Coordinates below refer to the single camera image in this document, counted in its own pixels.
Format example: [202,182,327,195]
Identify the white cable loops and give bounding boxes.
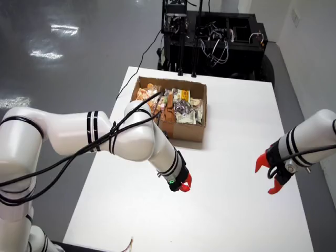
[201,23,230,66]

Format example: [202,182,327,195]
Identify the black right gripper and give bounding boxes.
[254,143,293,195]

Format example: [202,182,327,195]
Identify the black equipment cart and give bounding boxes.
[161,10,276,85]

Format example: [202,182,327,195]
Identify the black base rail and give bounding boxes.
[49,240,91,252]

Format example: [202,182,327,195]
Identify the long thin black cable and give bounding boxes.
[115,28,163,101]

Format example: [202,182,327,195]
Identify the grey bolted wrist clamp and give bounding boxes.
[284,159,298,174]

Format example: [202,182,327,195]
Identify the orange and white snack packet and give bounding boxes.
[135,88,153,102]

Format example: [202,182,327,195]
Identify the brown cardboard box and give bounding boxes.
[130,76,207,143]

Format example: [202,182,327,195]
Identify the black electronics unit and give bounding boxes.
[162,0,188,34]

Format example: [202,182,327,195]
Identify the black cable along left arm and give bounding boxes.
[0,91,163,207]
[0,115,158,188]

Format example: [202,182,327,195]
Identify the black stand pole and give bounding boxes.
[191,0,204,79]

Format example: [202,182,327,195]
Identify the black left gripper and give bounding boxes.
[167,167,193,193]

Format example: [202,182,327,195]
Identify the black clamp knob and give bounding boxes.
[156,48,165,70]

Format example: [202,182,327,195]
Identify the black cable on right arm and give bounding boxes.
[266,144,336,181]

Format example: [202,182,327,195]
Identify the short white cable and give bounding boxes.
[248,31,264,45]

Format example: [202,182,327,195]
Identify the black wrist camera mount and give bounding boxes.
[175,150,188,171]

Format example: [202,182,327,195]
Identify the purple patterned snack packet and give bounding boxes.
[174,99,194,116]

